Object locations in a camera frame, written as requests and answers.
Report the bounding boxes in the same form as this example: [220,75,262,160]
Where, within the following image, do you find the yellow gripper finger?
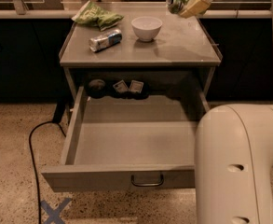
[178,0,211,18]

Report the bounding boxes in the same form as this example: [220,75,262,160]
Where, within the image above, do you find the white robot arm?
[195,0,273,224]

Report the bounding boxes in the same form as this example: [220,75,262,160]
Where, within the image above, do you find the grey cabinet counter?
[60,2,221,98]

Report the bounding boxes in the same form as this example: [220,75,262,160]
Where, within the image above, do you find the silver blue can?
[89,29,122,52]

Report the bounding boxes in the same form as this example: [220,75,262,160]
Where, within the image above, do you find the open grey drawer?
[42,85,209,192]

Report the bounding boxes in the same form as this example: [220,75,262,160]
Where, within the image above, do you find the white bowl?
[131,16,163,42]

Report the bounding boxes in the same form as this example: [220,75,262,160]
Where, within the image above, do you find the white label card right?
[130,80,143,93]

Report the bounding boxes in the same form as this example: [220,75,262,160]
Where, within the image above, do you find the white label card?
[130,80,143,93]
[113,80,129,93]

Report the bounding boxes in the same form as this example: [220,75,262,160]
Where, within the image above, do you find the green chip bag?
[72,0,124,31]

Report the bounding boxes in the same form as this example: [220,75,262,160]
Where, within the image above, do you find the white label card left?
[113,80,129,93]

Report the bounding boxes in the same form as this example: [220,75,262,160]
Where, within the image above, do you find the round dark object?
[87,79,106,98]

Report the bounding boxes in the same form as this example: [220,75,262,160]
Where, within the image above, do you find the blue tape cross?
[41,198,72,224]

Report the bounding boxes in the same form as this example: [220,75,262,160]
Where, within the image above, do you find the black drawer handle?
[130,175,164,188]

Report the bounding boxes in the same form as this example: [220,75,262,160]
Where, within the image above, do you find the black floor cable left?
[28,120,67,224]

